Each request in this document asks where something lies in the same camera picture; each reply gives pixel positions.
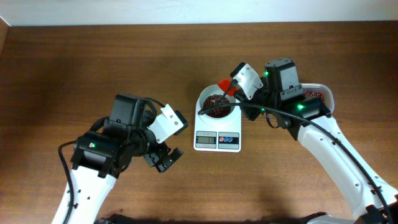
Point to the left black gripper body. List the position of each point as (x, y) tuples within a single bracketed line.
[(146, 147)]

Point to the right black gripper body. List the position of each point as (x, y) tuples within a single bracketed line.
[(249, 109)]

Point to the orange measuring scoop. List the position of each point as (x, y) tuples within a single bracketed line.
[(228, 86)]

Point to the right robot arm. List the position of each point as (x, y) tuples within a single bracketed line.
[(310, 122)]

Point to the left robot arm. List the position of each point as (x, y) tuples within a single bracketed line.
[(91, 176)]

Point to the white digital kitchen scale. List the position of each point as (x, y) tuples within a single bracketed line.
[(218, 134)]

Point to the red adzuki beans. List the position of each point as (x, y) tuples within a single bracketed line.
[(317, 94)]

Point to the adzuki beans in bowl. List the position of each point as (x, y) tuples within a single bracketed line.
[(213, 100)]

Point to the white round bowl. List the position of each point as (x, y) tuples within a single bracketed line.
[(211, 90)]

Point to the clear plastic food container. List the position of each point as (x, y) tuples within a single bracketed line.
[(324, 90)]

